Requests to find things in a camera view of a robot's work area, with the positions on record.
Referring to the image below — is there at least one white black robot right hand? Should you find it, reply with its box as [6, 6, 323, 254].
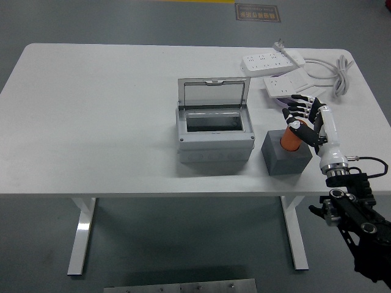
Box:
[282, 93, 348, 170]

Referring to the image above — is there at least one orange cylindrical battery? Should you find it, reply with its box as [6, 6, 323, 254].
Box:
[280, 118, 307, 152]

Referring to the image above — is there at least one grey plastic junction box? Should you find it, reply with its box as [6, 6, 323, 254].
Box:
[175, 105, 256, 164]

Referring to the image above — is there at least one transparent hinged box lid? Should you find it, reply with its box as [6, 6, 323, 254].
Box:
[177, 76, 251, 110]

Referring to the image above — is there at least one grey block battery holder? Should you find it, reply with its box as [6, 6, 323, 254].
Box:
[261, 129, 313, 176]

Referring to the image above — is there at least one purple flat object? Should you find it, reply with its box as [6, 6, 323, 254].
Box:
[268, 73, 296, 107]

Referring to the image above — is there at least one white power strip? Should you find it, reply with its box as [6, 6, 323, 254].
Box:
[239, 51, 306, 77]

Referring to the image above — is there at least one white table leg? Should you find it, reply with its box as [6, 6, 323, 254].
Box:
[280, 196, 309, 271]
[67, 197, 97, 277]

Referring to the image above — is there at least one grey metal plate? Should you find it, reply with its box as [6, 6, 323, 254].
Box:
[103, 278, 257, 293]

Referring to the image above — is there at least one white power cord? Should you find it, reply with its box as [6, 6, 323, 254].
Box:
[283, 50, 355, 99]

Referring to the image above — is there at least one white wall socket panel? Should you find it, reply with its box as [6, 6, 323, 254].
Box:
[263, 75, 302, 99]

